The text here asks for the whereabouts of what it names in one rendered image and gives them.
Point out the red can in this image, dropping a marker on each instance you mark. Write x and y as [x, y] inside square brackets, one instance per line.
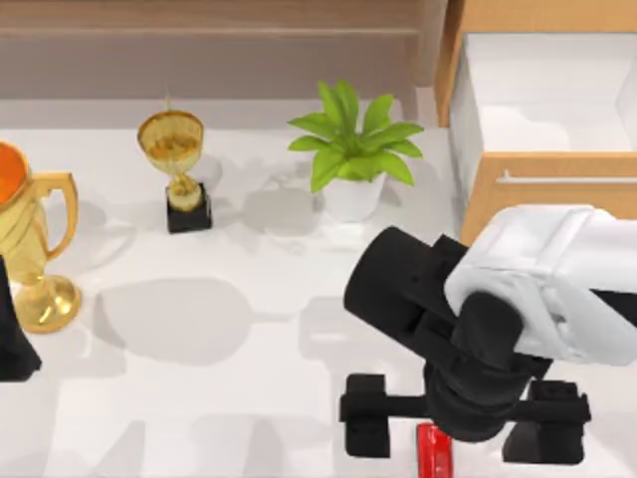
[434, 455]

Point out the pale wooden drawer front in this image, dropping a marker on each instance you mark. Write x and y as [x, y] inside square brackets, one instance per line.
[547, 209]

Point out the green plant in white pot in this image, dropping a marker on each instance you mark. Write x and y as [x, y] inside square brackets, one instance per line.
[351, 144]

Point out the pulled-out drawer white inside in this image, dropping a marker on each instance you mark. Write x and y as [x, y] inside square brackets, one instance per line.
[542, 89]

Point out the wooden cupboard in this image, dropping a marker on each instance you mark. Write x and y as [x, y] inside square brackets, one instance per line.
[450, 60]

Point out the small gold trophy black base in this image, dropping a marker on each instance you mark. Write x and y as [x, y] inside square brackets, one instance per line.
[171, 144]

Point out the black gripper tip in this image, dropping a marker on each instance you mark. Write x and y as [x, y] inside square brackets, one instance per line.
[12, 338]

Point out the wooden open shelf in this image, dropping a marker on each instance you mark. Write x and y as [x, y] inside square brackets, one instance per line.
[199, 45]

